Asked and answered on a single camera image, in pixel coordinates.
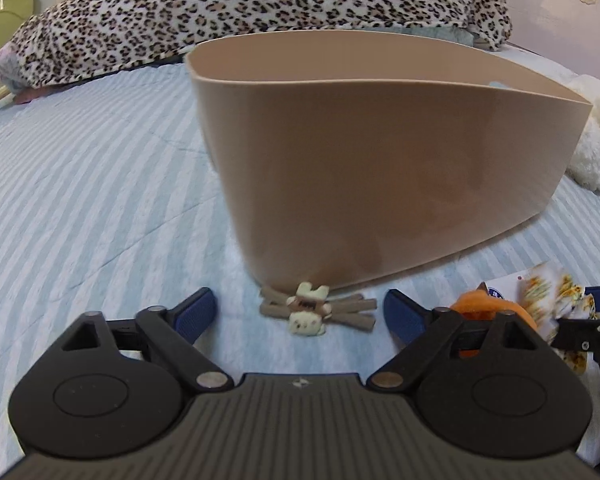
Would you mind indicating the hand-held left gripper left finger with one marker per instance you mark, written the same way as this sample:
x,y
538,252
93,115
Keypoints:
x,y
198,311

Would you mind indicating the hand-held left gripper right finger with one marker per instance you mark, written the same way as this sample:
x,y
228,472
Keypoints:
x,y
401,316

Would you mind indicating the floral print packet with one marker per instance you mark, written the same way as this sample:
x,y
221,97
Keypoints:
x,y
550,287

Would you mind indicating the small bear stick toy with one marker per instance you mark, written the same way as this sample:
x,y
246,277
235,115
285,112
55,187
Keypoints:
x,y
312,310

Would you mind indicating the beige plastic storage basket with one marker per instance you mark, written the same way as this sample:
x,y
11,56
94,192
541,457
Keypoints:
x,y
380,160

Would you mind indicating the orange plush toy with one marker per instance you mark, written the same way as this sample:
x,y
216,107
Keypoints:
x,y
485,310

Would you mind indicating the blue striped bed sheet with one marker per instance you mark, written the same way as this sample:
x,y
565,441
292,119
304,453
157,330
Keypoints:
x,y
90,200

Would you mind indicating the white fluffy plush toy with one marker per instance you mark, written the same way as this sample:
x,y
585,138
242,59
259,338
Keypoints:
x,y
595,135

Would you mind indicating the pink cloth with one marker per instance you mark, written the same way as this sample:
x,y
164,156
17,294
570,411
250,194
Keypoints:
x,y
27,96

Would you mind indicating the light blue pillow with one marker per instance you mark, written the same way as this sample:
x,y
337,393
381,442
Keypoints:
x,y
462,35

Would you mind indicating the leopard print blanket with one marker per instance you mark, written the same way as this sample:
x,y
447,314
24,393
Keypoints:
x,y
240,10

